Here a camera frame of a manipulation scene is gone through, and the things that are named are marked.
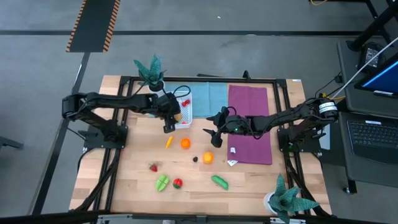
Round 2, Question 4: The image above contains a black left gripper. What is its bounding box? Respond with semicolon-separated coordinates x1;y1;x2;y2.
154;91;183;134

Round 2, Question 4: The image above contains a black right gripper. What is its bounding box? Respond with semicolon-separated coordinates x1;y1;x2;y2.
202;106;250;149

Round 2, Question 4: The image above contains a green toy cucumber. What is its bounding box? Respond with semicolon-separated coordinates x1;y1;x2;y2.
211;175;229;191

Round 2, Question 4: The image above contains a white perforated plastic basket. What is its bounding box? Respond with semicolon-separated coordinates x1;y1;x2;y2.
170;90;193;129

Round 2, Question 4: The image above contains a teal cloth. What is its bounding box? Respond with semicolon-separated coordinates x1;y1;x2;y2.
167;82;229;118

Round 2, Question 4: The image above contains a purple cloth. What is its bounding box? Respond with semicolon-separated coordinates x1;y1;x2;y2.
227;84;274;166

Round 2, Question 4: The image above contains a green plant in white pot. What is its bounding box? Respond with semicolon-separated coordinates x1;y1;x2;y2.
133;54;167;94
263;173;320;224

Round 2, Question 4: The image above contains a light green toy vegetable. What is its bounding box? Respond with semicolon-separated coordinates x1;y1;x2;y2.
154;174;170;193

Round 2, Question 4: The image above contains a black orange-edged floor mat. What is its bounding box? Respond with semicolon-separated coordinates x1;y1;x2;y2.
65;0;121;53

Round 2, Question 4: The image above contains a black laptop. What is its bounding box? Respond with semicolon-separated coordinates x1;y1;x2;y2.
338;111;398;166

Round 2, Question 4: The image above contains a dark grey side desk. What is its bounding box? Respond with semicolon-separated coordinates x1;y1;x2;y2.
336;39;398;195

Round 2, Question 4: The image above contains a dark metal floor foot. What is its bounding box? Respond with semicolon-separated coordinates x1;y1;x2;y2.
0;135;25;151

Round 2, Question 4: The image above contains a black power adapter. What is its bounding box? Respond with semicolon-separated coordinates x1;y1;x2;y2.
357;42;386;72

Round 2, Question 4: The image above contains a monitor with blue screen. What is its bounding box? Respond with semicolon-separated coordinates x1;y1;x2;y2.
354;52;398;100

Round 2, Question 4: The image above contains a black stand leg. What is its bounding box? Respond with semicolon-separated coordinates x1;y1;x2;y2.
346;0;398;52

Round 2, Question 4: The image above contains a black metal table frame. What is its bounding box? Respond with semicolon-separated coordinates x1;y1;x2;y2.
70;70;332;218

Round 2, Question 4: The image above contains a white cable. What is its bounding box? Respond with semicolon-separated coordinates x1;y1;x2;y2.
331;35;398;100

